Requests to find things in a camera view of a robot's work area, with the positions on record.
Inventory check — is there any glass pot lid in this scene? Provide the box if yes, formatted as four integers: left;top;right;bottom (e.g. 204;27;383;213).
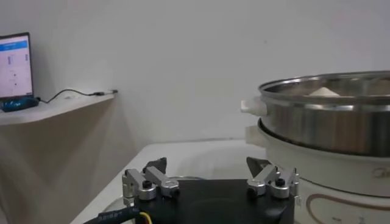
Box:
102;175;208;224

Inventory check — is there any white steamed baozi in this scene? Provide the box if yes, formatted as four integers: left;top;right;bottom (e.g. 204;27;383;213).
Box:
307;86;341;97

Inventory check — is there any black cable with plug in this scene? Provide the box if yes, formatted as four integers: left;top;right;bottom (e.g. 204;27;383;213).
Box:
36;88;119;104

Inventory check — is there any stainless steel steamer basket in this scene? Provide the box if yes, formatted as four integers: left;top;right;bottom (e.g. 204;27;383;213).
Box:
240;70;390;158

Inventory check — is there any white side desk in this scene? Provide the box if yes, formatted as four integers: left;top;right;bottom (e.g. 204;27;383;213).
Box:
0;93;118;127

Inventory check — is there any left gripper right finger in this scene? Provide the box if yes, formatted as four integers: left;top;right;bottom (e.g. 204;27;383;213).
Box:
246;156;301;200

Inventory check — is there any laptop screen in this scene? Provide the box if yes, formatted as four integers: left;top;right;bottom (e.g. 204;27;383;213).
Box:
0;32;34;101

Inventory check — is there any steel steamer pot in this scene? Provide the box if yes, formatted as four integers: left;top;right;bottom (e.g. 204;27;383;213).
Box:
245;118;390;224

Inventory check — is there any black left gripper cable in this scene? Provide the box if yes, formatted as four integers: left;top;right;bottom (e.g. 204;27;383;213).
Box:
82;206;153;224

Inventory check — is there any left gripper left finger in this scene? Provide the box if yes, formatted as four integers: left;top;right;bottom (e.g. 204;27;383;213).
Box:
121;157;180;208

